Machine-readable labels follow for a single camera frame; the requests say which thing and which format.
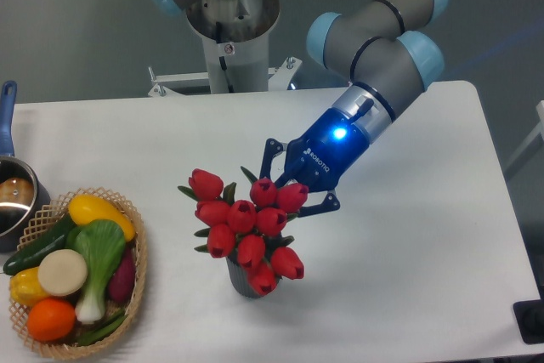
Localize black cable on pedestal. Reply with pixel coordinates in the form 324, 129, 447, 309
214, 21, 235, 94

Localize purple sweet potato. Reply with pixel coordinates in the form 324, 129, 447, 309
107, 248, 136, 303

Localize beige round disc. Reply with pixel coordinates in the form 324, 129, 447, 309
37, 249, 88, 297

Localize orange fruit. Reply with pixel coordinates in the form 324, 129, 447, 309
26, 298, 76, 342

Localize dark grey ribbed vase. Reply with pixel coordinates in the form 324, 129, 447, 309
226, 256, 280, 298

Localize dark green cucumber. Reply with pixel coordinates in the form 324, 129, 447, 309
3, 214, 76, 276

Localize woven wicker basket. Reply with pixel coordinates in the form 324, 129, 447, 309
8, 187, 147, 360

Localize green bok choy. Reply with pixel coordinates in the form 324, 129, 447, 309
66, 219, 126, 325

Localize white metal base frame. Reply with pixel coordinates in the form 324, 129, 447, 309
147, 56, 303, 97

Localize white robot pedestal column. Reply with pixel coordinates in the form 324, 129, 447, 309
201, 34, 269, 94

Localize red tulip bouquet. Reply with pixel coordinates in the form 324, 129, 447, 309
178, 168, 309, 281

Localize black device at table edge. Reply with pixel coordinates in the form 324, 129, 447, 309
513, 299, 543, 344

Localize yellow squash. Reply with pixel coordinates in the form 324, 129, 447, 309
68, 194, 136, 242

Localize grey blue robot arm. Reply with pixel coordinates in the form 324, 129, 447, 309
153, 0, 449, 217

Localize yellow bell pepper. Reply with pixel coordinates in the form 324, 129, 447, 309
9, 267, 51, 307

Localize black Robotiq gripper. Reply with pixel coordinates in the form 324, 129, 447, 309
259, 108, 369, 215

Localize blue handled saucepan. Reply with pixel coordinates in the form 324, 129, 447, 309
1, 81, 50, 253

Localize green bean pods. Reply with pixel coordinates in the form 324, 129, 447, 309
76, 309, 127, 347

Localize white furniture leg right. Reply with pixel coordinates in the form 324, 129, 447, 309
503, 100, 543, 180

